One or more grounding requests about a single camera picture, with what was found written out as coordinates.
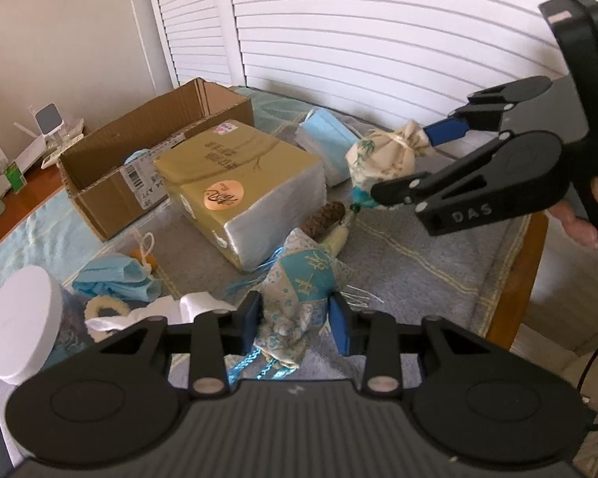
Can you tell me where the white sock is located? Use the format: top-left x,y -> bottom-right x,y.
85,291 -> 236,333

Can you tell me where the blue patterned fabric sachet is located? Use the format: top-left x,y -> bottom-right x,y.
223,226 -> 386,384

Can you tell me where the cream drawstring pouch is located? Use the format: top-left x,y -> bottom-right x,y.
346,121 -> 434,208

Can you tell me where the blue face mask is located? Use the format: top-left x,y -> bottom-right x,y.
72,253 -> 162,302

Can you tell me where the cream fuzzy scrunchie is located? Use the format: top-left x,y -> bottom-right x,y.
84,296 -> 130,319

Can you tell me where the blue face mask pack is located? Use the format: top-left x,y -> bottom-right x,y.
295,108 -> 360,187

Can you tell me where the person's right hand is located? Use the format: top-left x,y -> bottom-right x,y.
548,176 -> 598,250

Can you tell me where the grey blue checked towel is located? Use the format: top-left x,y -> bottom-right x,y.
0,84 -> 535,464

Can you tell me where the white louvered shutter door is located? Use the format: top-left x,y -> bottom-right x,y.
151,0 -> 566,129

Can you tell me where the gold tissue pack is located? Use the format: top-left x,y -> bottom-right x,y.
154,120 -> 327,272

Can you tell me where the white lid plastic jar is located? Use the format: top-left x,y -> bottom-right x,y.
0,265 -> 92,385

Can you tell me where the brown cardboard box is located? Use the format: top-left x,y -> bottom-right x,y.
58,78 -> 254,241

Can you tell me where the wooden side table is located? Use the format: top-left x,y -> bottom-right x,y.
0,166 -> 63,242

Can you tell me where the white remote control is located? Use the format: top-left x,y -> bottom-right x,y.
41,133 -> 84,169

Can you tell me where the green small bottle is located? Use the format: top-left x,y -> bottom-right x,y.
3,161 -> 27,193

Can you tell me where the white router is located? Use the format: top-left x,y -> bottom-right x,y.
0,119 -> 86,196

